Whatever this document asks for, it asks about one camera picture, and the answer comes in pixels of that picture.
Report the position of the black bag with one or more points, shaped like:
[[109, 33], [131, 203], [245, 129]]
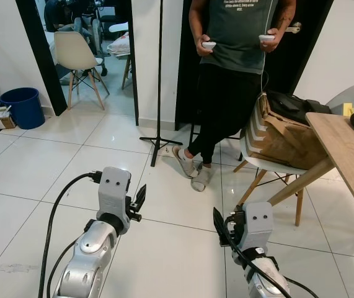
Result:
[[291, 105]]

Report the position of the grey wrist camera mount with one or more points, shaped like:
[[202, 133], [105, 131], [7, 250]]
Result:
[[113, 189], [257, 225]]

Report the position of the beige chair with wooden legs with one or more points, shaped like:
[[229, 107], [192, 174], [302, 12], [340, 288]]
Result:
[[74, 49]]

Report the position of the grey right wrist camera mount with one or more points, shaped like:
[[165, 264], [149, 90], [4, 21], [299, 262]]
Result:
[[257, 225]]

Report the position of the small yellow object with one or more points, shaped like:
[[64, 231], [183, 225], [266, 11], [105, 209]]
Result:
[[349, 110]]

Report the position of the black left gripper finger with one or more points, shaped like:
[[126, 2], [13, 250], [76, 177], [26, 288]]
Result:
[[142, 197], [133, 201]]

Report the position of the black tripod stand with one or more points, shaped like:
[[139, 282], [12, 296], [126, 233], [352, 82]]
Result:
[[160, 74]]

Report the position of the small brown carton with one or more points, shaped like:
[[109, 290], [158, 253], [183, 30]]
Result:
[[2, 119]]

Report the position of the white handheld controller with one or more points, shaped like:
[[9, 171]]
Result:
[[209, 45], [266, 38]]

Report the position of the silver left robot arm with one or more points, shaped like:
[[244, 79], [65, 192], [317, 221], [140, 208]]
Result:
[[93, 254]]

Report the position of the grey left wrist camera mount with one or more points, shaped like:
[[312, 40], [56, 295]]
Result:
[[113, 189]]

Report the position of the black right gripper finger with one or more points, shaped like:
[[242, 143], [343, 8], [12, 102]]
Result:
[[219, 225]]

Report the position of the light wooden table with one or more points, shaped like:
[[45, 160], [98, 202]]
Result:
[[350, 155]]

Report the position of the blue plastic bucket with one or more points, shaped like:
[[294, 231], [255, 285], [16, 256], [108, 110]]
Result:
[[23, 107]]

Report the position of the person's left hand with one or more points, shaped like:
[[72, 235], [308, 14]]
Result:
[[276, 41]]

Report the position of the person's right hand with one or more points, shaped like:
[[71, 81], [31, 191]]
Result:
[[206, 52]]

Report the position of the person in grey shirt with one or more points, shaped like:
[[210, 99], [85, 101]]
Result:
[[238, 37]]

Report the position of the brown cardboard box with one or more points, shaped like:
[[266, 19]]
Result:
[[294, 146]]

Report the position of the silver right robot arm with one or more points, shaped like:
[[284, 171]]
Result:
[[265, 276]]

